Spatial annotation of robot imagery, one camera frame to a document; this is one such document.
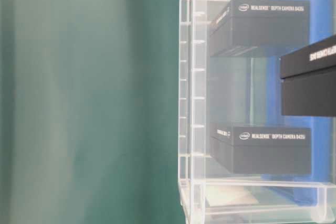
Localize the black realsense box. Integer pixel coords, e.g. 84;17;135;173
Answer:
280;35;335;117
208;0;310;56
208;123;311;175

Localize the clear plastic storage case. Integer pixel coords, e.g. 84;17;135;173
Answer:
177;0;335;223

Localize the blue liner sheet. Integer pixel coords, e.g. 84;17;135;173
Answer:
251;0;336;206

